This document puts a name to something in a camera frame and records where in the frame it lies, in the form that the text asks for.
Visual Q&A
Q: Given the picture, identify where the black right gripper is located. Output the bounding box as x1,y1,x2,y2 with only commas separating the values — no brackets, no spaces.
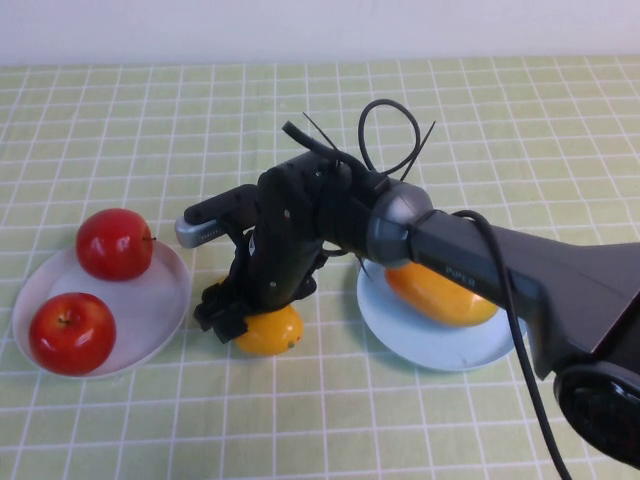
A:
194,152,351,345

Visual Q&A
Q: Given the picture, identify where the yellow mango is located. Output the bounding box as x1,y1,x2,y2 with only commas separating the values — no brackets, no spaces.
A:
232,302,305,357

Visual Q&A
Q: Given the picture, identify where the deep red apple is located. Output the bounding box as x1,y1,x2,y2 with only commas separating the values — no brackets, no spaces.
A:
75,208,157,282

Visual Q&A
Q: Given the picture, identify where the red apple with yellowish top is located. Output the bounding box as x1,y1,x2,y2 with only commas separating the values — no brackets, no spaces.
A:
28,292,118,377

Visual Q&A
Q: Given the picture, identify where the orange-yellow mango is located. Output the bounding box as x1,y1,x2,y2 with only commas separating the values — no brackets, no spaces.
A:
384,262,500,329

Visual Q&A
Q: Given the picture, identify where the white round plate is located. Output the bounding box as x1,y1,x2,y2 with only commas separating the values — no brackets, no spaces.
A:
12,239,191,380

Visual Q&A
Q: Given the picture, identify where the light blue round plate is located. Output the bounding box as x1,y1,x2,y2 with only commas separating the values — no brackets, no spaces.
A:
356,252,529,372

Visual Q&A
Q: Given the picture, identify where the green checked tablecloth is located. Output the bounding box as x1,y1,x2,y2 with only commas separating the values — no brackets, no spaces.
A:
0,54,640,480

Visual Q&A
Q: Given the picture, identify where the black zip tie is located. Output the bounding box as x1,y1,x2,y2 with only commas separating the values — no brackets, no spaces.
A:
358,98,437,184
302,113,346,166

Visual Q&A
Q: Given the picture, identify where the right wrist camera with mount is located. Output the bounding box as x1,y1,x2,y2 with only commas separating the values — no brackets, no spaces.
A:
174,183,261,250

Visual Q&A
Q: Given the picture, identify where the black right camera cable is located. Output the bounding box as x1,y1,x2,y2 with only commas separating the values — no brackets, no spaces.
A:
282,122,574,480

